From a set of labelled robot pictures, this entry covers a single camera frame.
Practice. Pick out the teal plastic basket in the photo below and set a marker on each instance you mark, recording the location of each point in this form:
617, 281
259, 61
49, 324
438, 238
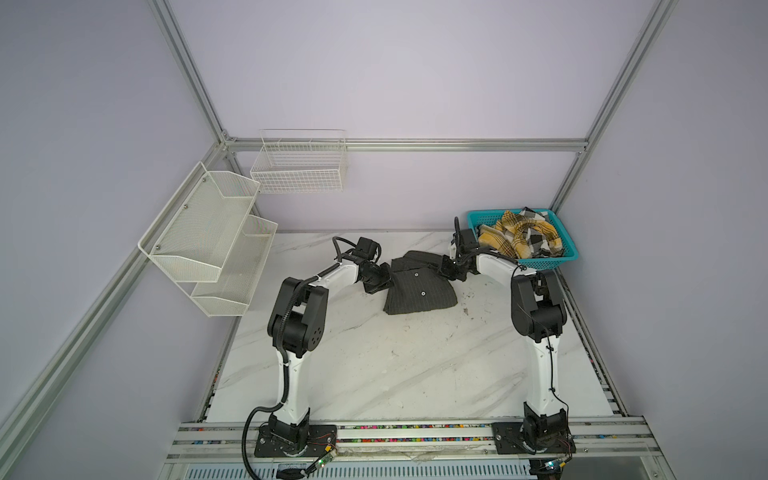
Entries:
489, 217

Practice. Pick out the aluminium frame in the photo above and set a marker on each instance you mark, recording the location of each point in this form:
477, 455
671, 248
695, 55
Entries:
29, 416

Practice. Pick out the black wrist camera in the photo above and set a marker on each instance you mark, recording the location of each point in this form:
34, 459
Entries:
466, 242
368, 250

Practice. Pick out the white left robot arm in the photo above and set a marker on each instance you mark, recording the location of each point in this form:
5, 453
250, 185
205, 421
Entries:
297, 326

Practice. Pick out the yellow plaid shirt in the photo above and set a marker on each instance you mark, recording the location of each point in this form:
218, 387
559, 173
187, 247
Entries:
523, 235

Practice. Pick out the white wire wall basket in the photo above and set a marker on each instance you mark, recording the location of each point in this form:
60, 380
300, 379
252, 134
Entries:
298, 161

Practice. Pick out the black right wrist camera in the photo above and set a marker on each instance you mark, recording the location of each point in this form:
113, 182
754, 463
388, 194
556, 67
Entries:
466, 242

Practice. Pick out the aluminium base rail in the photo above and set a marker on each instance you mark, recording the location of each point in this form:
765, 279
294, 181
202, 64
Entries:
599, 448

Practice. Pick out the dark grey pinstriped shirt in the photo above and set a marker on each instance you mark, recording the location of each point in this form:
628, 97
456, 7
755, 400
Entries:
417, 286

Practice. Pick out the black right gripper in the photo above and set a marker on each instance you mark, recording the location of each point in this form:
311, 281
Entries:
443, 270

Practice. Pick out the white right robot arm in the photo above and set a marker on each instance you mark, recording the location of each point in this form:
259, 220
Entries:
538, 314

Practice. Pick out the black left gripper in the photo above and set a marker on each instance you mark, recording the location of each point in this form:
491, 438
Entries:
386, 282

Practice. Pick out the white mesh two-tier shelf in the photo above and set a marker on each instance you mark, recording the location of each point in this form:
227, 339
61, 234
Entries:
209, 241

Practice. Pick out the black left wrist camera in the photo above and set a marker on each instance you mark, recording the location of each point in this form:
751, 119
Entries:
368, 250

